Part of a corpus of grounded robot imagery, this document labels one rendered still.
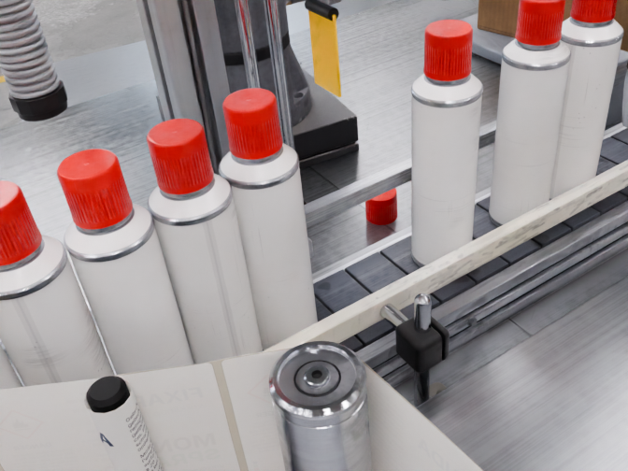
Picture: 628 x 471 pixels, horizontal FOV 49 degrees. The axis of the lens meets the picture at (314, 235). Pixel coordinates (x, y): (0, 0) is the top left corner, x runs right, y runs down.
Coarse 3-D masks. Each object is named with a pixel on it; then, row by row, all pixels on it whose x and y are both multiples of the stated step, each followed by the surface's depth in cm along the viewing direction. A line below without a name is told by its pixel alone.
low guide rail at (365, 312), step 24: (624, 168) 62; (576, 192) 60; (600, 192) 61; (528, 216) 58; (552, 216) 59; (480, 240) 56; (504, 240) 56; (432, 264) 54; (456, 264) 54; (480, 264) 56; (384, 288) 52; (408, 288) 52; (432, 288) 54; (336, 312) 51; (360, 312) 51; (312, 336) 49; (336, 336) 50
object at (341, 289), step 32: (608, 160) 70; (480, 224) 63; (576, 224) 62; (384, 256) 61; (512, 256) 59; (320, 288) 58; (352, 288) 58; (448, 288) 57; (320, 320) 55; (384, 320) 55
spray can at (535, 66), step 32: (544, 0) 50; (544, 32) 51; (512, 64) 53; (544, 64) 52; (512, 96) 54; (544, 96) 54; (512, 128) 56; (544, 128) 55; (512, 160) 58; (544, 160) 57; (512, 192) 59; (544, 192) 60
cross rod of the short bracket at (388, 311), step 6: (384, 306) 51; (390, 306) 51; (384, 312) 51; (390, 312) 51; (396, 312) 51; (384, 318) 51; (390, 318) 51; (396, 318) 50; (402, 318) 50; (396, 324) 50
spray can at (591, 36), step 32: (576, 0) 55; (608, 0) 53; (576, 32) 55; (608, 32) 55; (576, 64) 56; (608, 64) 56; (576, 96) 58; (608, 96) 58; (576, 128) 59; (576, 160) 61
